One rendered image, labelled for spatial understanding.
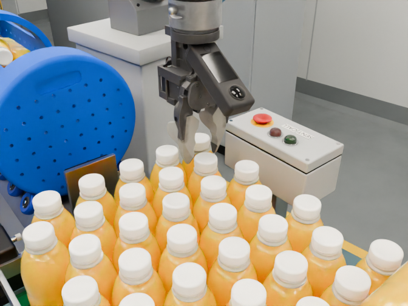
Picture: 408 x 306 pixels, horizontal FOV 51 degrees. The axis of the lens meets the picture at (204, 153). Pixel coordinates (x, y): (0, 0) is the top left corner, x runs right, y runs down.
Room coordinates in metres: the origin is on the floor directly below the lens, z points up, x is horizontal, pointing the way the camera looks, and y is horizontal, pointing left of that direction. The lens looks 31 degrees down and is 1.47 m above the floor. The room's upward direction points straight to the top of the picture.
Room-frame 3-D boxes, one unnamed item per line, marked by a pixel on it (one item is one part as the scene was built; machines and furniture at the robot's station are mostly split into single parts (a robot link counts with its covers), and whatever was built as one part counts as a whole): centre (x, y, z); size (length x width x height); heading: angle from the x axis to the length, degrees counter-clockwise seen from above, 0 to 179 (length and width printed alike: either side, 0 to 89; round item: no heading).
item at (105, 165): (0.66, 0.21, 0.99); 0.10 x 0.02 x 0.12; 129
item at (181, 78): (0.62, 0.02, 1.25); 0.09 x 0.08 x 0.12; 39
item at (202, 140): (0.67, 0.01, 1.09); 0.04 x 0.04 x 0.02
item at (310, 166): (0.68, -0.14, 1.05); 0.20 x 0.10 x 0.10; 39
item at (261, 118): (0.72, -0.11, 1.11); 0.04 x 0.04 x 0.01
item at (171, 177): (0.56, 0.05, 1.09); 0.04 x 0.04 x 0.02
